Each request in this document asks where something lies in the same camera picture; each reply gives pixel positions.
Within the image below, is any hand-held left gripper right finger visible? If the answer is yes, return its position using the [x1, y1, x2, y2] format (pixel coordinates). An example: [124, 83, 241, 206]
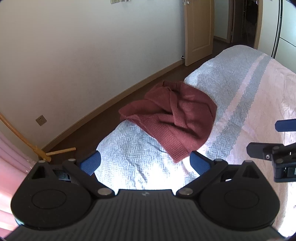
[176, 151, 265, 198]

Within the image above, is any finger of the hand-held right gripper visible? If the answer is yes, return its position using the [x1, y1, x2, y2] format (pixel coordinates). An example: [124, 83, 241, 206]
[246, 142, 287, 160]
[275, 119, 296, 132]

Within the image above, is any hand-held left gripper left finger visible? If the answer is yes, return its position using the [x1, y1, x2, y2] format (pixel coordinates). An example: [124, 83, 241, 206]
[28, 151, 115, 198]

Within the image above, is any dark red knit sweater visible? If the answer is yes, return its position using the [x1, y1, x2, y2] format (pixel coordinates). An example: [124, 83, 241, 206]
[119, 80, 217, 163]

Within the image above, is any bed with striped blanket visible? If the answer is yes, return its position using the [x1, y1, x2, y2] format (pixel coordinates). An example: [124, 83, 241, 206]
[95, 44, 296, 234]

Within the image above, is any wooden baseboard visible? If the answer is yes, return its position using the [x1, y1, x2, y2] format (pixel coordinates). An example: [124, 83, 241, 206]
[42, 60, 184, 151]

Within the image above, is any wooden coat stand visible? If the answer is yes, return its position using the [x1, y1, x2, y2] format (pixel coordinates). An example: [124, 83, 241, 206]
[0, 112, 77, 163]

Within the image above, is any white panelled wardrobe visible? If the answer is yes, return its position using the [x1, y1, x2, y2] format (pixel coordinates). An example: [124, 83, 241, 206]
[257, 0, 296, 67]

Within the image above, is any light wooden door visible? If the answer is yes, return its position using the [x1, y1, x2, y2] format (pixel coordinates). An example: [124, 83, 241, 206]
[184, 0, 215, 66]

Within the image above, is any wooden door frame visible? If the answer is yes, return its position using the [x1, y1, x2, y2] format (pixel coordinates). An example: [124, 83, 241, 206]
[228, 0, 264, 50]

